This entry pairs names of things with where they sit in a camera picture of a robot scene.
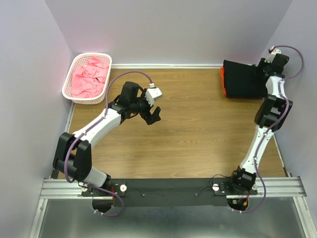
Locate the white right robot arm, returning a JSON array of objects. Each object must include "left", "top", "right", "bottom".
[{"left": 228, "top": 49, "right": 293, "bottom": 194}]

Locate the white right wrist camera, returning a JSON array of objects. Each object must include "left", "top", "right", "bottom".
[{"left": 264, "top": 48, "right": 281, "bottom": 63}]

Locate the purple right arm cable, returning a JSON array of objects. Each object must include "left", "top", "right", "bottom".
[{"left": 232, "top": 45, "right": 305, "bottom": 214}]

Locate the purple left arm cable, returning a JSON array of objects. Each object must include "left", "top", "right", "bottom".
[{"left": 64, "top": 71, "right": 156, "bottom": 216}]

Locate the aluminium front rail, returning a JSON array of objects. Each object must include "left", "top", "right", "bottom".
[{"left": 40, "top": 177, "right": 307, "bottom": 199}]

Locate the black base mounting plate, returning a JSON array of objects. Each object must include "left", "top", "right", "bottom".
[{"left": 82, "top": 176, "right": 258, "bottom": 209}]

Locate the black t-shirt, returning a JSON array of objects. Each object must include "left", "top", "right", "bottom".
[{"left": 222, "top": 60, "right": 267, "bottom": 99}]

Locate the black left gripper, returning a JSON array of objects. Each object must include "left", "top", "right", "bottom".
[{"left": 130, "top": 89, "right": 161, "bottom": 124}]

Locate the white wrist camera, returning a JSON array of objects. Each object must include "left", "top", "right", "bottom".
[
  {"left": 264, "top": 48, "right": 281, "bottom": 63},
  {"left": 145, "top": 88, "right": 163, "bottom": 106}
]

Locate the pink plastic laundry basket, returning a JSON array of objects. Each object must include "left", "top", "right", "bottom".
[{"left": 62, "top": 53, "right": 112, "bottom": 105}]

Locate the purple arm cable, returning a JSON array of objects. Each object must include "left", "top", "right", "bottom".
[
  {"left": 64, "top": 71, "right": 156, "bottom": 216},
  {"left": 232, "top": 45, "right": 305, "bottom": 214}
]

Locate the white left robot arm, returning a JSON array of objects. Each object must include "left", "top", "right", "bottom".
[{"left": 53, "top": 81, "right": 162, "bottom": 196}]

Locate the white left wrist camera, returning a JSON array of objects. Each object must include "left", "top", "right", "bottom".
[{"left": 145, "top": 88, "right": 163, "bottom": 106}]

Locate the orange folded t-shirt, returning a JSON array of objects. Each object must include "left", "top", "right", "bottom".
[{"left": 220, "top": 67, "right": 227, "bottom": 96}]

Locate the pink crumpled t-shirt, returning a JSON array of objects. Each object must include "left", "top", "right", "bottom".
[{"left": 71, "top": 57, "right": 109, "bottom": 98}]

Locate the aluminium back rail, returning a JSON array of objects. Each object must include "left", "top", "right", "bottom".
[{"left": 111, "top": 63, "right": 222, "bottom": 69}]

